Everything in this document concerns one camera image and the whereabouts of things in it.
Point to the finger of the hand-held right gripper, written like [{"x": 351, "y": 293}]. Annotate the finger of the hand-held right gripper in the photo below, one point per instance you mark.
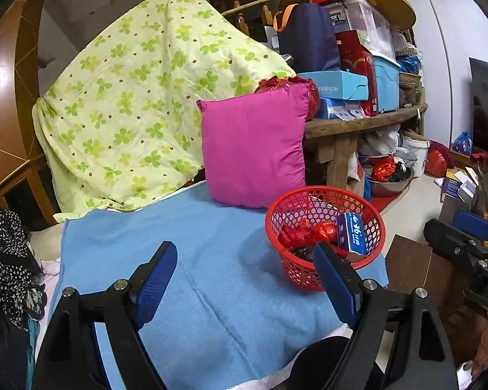
[
  {"x": 478, "y": 225},
  {"x": 447, "y": 235}
]

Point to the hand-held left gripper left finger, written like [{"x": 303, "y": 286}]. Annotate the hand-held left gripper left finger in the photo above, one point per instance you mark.
[{"x": 156, "y": 288}]

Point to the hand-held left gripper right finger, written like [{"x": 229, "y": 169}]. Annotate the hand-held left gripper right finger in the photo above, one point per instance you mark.
[{"x": 335, "y": 288}]

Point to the red mesh plastic basket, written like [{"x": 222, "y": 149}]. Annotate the red mesh plastic basket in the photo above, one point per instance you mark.
[{"x": 305, "y": 276}]

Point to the blue white cardboard box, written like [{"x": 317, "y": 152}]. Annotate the blue white cardboard box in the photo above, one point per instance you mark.
[{"x": 351, "y": 233}]

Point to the bright red plastic bag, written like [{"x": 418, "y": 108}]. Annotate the bright red plastic bag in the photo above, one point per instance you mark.
[{"x": 325, "y": 230}]

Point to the dark red plastic bag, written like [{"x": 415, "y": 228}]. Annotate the dark red plastic bag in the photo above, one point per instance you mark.
[{"x": 295, "y": 233}]

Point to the navy small box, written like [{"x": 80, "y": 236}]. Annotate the navy small box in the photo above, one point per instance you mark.
[{"x": 452, "y": 189}]

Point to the light blue blanket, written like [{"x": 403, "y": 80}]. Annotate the light blue blanket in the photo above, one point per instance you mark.
[{"x": 211, "y": 313}]

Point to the steel basin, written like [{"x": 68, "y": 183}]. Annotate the steel basin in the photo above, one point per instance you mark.
[{"x": 390, "y": 187}]

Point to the dark cloth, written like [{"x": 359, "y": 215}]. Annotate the dark cloth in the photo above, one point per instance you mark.
[{"x": 317, "y": 365}]

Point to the knotted blue plastic bag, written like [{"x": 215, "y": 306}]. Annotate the knotted blue plastic bag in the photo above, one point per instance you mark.
[{"x": 462, "y": 144}]

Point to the white plastic bucket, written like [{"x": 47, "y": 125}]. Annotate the white plastic bucket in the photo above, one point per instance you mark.
[{"x": 417, "y": 154}]

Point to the white bed sheet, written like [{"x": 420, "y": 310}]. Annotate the white bed sheet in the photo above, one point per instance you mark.
[{"x": 51, "y": 276}]

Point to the white plastic bag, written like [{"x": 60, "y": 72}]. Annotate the white plastic bag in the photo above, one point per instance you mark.
[{"x": 384, "y": 140}]

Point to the beige cushion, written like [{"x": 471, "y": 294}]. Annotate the beige cushion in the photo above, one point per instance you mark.
[{"x": 44, "y": 243}]

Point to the green patterned cloth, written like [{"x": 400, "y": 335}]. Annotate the green patterned cloth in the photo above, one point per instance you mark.
[{"x": 34, "y": 304}]

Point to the rough wooden table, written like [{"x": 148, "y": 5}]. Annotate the rough wooden table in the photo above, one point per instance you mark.
[{"x": 337, "y": 146}]

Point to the black white dotted garment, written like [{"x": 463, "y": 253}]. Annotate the black white dotted garment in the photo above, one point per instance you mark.
[{"x": 4, "y": 260}]

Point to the wicker basket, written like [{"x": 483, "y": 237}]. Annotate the wicker basket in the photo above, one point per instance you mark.
[{"x": 410, "y": 80}]

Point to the light blue plastic bin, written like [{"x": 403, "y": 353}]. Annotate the light blue plastic bin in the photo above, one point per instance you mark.
[{"x": 386, "y": 85}]

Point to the magenta pillow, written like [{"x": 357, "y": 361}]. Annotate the magenta pillow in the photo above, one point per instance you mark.
[{"x": 252, "y": 146}]

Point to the white blue flat box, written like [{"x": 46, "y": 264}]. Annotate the white blue flat box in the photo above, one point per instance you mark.
[{"x": 337, "y": 109}]

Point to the black puffer jacket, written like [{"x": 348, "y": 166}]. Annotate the black puffer jacket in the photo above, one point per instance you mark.
[{"x": 0, "y": 353}]

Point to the shiny red gift bag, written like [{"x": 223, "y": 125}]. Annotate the shiny red gift bag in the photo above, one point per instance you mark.
[{"x": 313, "y": 101}]

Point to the light blue cardboard box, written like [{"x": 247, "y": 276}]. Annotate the light blue cardboard box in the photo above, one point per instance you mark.
[{"x": 329, "y": 83}]

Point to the tall red gift box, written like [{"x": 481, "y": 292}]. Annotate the tall red gift box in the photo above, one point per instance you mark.
[{"x": 356, "y": 61}]

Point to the green clover print quilt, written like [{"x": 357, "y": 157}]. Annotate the green clover print quilt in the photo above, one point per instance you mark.
[{"x": 146, "y": 89}]

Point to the clear plastic storage bin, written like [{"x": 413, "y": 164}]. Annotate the clear plastic storage bin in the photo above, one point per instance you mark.
[{"x": 370, "y": 24}]

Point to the round wooden board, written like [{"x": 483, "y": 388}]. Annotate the round wooden board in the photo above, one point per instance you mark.
[{"x": 394, "y": 8}]

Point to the wooden stair banister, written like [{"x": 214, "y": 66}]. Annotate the wooden stair banister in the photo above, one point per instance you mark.
[{"x": 252, "y": 6}]

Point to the wooden railing frame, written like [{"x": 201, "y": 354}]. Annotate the wooden railing frame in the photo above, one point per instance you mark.
[{"x": 28, "y": 170}]

